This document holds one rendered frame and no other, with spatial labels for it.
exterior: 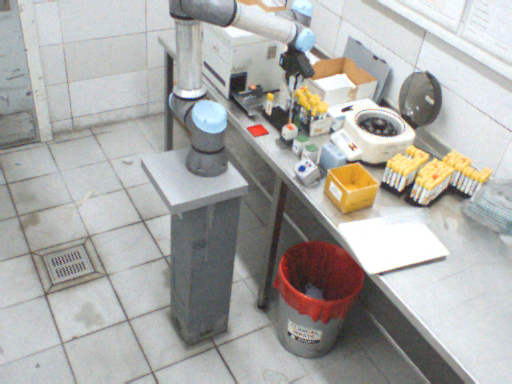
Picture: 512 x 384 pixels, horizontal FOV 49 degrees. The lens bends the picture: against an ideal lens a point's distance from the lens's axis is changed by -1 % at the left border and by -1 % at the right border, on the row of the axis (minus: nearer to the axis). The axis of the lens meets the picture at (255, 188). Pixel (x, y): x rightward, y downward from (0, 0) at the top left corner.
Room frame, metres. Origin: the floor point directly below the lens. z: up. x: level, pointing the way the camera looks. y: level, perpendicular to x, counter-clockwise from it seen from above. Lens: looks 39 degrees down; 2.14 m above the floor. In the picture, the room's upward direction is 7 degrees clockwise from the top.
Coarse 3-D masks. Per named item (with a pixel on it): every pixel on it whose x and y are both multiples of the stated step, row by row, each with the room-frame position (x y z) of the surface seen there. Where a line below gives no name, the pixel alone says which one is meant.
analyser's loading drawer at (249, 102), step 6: (234, 90) 2.17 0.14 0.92; (240, 90) 2.17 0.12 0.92; (234, 96) 2.12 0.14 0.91; (240, 96) 2.10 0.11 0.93; (246, 96) 2.12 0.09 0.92; (252, 96) 2.08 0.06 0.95; (240, 102) 2.07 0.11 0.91; (246, 102) 2.06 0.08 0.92; (252, 102) 2.08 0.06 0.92; (246, 108) 2.03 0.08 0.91; (252, 108) 2.02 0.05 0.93; (258, 108) 2.03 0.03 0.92; (252, 114) 2.02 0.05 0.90
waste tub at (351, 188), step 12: (336, 168) 1.60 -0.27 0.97; (348, 168) 1.63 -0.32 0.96; (360, 168) 1.64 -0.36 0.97; (336, 180) 1.54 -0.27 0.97; (348, 180) 1.64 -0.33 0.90; (360, 180) 1.62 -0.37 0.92; (372, 180) 1.57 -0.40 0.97; (324, 192) 1.58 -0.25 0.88; (336, 192) 1.53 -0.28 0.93; (348, 192) 1.48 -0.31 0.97; (360, 192) 1.50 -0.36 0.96; (372, 192) 1.53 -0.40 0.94; (336, 204) 1.51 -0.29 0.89; (348, 204) 1.48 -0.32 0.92; (360, 204) 1.51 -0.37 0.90; (372, 204) 1.54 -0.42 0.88
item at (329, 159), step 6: (324, 144) 1.75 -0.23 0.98; (330, 144) 1.75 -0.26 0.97; (324, 150) 1.73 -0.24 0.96; (330, 150) 1.71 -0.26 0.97; (336, 150) 1.72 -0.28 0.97; (324, 156) 1.72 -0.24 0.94; (330, 156) 1.70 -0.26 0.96; (336, 156) 1.68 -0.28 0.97; (342, 156) 1.68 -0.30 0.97; (324, 162) 1.72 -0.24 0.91; (330, 162) 1.69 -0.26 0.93; (336, 162) 1.67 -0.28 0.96; (342, 162) 1.68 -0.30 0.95; (318, 168) 1.72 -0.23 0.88; (324, 168) 1.71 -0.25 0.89; (330, 168) 1.69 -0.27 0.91; (324, 174) 1.69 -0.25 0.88
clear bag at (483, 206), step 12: (492, 180) 1.63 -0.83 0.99; (504, 180) 1.59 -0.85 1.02; (480, 192) 1.58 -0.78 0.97; (492, 192) 1.54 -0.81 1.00; (504, 192) 1.54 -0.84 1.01; (468, 204) 1.58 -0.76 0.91; (480, 204) 1.54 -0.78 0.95; (492, 204) 1.52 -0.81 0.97; (504, 204) 1.51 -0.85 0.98; (480, 216) 1.53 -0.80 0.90; (492, 216) 1.51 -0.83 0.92; (504, 216) 1.49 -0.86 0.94; (492, 228) 1.50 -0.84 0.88; (504, 228) 1.47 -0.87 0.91
